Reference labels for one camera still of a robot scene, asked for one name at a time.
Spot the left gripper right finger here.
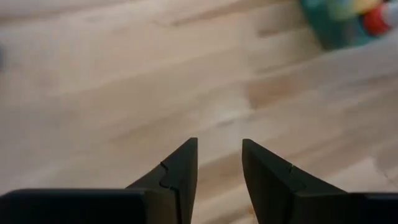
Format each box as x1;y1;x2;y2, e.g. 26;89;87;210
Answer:
242;138;398;224

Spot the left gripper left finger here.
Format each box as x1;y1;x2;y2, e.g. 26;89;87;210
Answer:
0;137;199;224

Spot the small red striped paint bottle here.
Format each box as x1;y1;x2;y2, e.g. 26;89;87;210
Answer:
363;2;398;37

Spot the teal plastic bin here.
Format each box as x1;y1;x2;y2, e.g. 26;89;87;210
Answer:
299;0;385;50

